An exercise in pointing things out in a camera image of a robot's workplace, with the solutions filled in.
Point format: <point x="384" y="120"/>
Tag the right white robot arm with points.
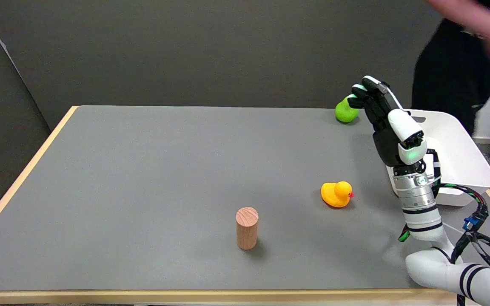
<point x="432" y="238"/>

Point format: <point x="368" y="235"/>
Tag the person in black clothes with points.
<point x="466" y="55"/>

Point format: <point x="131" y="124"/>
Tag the yellow rubber duck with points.
<point x="337" y="194"/>

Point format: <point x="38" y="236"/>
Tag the white plastic bin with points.
<point x="457" y="161"/>

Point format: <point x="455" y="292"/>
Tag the wooden cylinder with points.
<point x="247" y="228"/>

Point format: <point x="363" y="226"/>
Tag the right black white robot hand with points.
<point x="389" y="127"/>

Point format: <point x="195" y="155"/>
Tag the green pear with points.
<point x="345" y="112"/>

